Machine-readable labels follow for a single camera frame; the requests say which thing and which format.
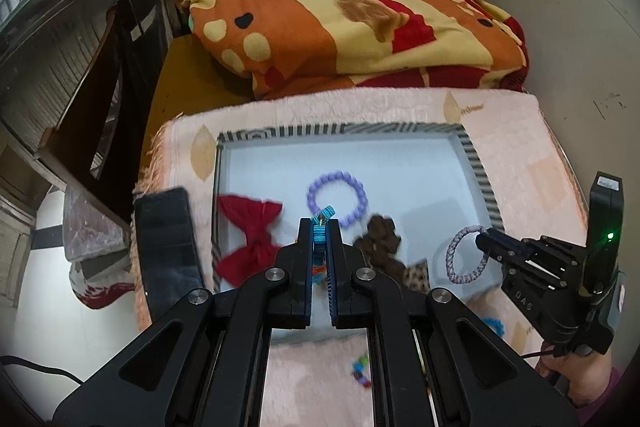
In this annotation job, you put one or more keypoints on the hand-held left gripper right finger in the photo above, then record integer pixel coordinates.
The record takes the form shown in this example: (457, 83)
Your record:
(334, 267)

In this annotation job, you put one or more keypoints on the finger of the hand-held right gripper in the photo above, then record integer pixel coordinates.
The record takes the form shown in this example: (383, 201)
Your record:
(535, 266)
(505, 244)

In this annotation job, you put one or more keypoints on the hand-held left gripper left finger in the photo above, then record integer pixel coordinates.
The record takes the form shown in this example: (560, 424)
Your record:
(306, 267)

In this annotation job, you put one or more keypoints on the brown fabric bow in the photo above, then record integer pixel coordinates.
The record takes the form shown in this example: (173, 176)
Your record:
(377, 242)

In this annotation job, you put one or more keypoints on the red fabric bow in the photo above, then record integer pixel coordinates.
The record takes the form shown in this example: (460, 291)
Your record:
(250, 237)

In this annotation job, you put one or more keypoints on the leopard print hair clip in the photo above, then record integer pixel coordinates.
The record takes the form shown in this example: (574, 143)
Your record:
(417, 277)

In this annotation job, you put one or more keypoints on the white tray with striped rim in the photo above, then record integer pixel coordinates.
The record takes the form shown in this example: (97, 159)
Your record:
(400, 167)

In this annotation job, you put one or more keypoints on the person's right hand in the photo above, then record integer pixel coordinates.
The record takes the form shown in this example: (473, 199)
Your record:
(585, 377)

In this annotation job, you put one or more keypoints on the pink fluffy rug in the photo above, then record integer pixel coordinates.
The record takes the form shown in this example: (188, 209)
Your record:
(515, 147)

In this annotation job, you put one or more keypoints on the black phone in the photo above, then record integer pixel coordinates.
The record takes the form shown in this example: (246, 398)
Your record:
(167, 252)

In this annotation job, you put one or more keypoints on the red white cloth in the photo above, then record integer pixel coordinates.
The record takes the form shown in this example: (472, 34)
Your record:
(100, 292)

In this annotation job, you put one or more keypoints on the plastic covered stool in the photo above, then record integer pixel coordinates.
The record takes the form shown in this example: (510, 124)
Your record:
(92, 227)

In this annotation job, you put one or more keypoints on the bed with slatted headboard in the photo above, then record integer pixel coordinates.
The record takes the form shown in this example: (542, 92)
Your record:
(200, 77)

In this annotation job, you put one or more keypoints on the orange red yellow blanket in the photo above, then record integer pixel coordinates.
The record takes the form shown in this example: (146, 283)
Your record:
(320, 22)

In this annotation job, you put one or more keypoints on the dark wooden chair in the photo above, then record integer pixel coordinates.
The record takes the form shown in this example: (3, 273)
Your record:
(100, 122)

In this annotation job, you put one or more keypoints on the wooden cabinet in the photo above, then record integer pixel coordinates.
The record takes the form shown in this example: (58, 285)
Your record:
(15, 247)

